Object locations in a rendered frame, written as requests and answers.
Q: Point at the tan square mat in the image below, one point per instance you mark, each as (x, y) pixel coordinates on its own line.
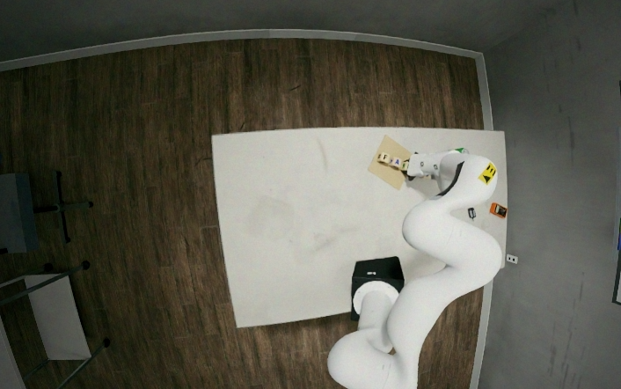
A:
(389, 174)

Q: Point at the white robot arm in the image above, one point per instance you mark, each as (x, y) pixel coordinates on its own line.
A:
(472, 256)

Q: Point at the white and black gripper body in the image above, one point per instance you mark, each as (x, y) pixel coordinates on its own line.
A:
(414, 168)

